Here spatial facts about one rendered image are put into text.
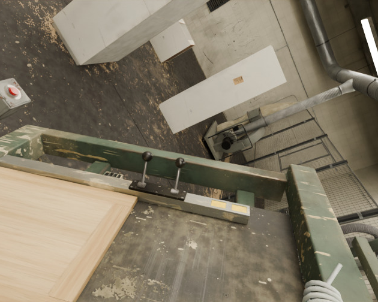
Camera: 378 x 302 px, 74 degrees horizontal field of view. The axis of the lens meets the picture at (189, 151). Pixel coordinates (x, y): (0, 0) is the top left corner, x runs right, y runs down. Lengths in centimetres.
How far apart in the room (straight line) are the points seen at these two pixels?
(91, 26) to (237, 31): 598
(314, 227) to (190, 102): 372
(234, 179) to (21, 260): 76
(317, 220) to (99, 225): 64
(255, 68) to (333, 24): 488
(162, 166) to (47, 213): 47
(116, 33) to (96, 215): 242
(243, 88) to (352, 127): 571
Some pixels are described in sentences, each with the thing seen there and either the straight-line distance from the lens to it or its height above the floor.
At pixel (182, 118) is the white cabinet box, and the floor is 29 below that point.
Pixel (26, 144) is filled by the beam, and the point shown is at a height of 90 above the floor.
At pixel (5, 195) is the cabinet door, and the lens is 103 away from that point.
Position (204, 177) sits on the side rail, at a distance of 108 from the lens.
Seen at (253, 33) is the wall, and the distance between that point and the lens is 854.
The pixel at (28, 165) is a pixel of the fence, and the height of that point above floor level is 101.
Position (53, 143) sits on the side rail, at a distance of 132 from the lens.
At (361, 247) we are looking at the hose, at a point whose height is 193.
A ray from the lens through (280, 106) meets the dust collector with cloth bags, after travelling 635.
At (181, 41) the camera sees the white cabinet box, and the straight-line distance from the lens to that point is 552.
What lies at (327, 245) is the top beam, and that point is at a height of 187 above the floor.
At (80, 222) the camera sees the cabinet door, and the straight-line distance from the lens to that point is 85.
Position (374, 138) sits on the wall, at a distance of 967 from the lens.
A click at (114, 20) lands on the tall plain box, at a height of 71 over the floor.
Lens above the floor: 190
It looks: 23 degrees down
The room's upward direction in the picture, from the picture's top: 67 degrees clockwise
